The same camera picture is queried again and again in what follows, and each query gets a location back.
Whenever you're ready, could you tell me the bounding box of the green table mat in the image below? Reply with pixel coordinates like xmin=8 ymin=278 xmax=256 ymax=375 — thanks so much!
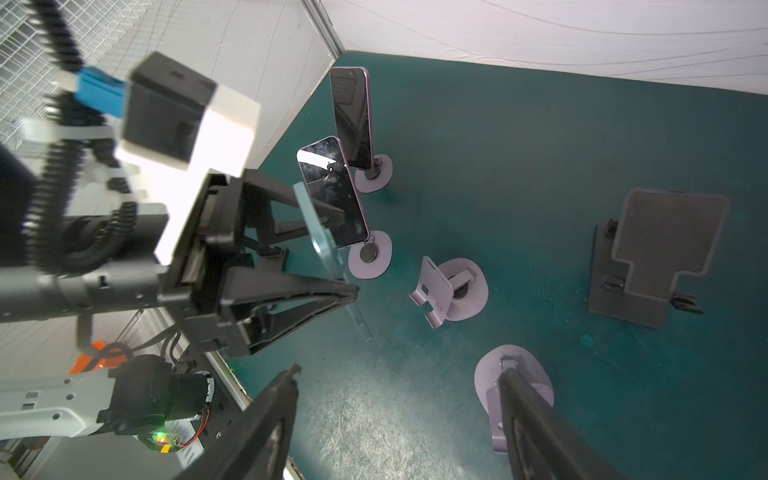
xmin=233 ymin=52 xmax=767 ymax=479

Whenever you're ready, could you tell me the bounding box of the purple round stand front right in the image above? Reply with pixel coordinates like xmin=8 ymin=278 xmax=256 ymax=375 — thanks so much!
xmin=474 ymin=344 xmax=555 ymax=454

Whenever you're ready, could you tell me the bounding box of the purple round stand middle left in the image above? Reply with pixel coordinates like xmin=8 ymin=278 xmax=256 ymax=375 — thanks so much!
xmin=348 ymin=230 xmax=393 ymax=280

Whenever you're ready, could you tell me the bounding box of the white wire basket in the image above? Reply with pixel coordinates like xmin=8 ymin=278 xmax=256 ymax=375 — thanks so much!
xmin=1 ymin=0 xmax=153 ymax=150

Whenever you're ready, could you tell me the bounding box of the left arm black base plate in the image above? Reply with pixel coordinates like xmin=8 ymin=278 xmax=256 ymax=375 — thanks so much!
xmin=178 ymin=349 xmax=252 ymax=469

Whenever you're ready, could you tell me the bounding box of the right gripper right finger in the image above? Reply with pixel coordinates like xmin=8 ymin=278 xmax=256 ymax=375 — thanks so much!
xmin=504 ymin=392 xmax=624 ymax=479

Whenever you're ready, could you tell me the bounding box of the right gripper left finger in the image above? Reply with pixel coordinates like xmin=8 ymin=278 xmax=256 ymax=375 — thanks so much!
xmin=176 ymin=364 xmax=300 ymax=480

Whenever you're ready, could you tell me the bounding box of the purple round stand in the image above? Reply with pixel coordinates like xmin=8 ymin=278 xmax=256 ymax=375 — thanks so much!
xmin=348 ymin=230 xmax=393 ymax=280
xmin=474 ymin=344 xmax=555 ymax=454
xmin=354 ymin=154 xmax=394 ymax=194
xmin=409 ymin=256 xmax=490 ymax=329

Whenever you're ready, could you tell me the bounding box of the purple phone middle left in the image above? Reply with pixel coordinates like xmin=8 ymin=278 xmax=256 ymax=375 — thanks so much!
xmin=296 ymin=136 xmax=370 ymax=248

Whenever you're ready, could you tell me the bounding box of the teal phone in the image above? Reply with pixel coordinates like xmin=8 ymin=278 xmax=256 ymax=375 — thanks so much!
xmin=292 ymin=181 xmax=373 ymax=343

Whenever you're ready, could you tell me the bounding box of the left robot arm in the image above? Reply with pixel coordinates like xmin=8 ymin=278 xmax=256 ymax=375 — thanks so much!
xmin=1 ymin=1 xmax=358 ymax=450

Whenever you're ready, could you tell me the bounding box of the purple phone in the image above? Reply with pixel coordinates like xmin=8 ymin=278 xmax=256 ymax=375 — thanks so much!
xmin=296 ymin=136 xmax=370 ymax=248
xmin=330 ymin=67 xmax=374 ymax=170

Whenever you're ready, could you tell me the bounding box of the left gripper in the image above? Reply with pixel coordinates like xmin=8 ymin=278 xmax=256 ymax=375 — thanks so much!
xmin=158 ymin=169 xmax=359 ymax=357

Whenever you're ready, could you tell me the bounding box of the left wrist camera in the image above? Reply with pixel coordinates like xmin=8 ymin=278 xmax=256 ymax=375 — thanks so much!
xmin=74 ymin=50 xmax=263 ymax=265

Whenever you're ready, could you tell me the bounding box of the black stand back right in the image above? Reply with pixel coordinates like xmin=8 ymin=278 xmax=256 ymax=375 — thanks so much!
xmin=588 ymin=188 xmax=730 ymax=329

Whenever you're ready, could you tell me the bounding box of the orange plastic bowl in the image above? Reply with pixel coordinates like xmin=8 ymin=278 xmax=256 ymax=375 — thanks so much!
xmin=69 ymin=341 xmax=132 ymax=375

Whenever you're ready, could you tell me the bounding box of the purple phone back left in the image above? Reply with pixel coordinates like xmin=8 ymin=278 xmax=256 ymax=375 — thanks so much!
xmin=330 ymin=67 xmax=374 ymax=170

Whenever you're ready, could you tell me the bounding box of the purple round stand centre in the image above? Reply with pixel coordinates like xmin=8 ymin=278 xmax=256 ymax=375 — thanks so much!
xmin=409 ymin=256 xmax=490 ymax=329

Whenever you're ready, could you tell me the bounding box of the purple round stand back left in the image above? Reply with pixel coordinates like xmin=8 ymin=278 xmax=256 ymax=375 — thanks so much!
xmin=354 ymin=154 xmax=394 ymax=194

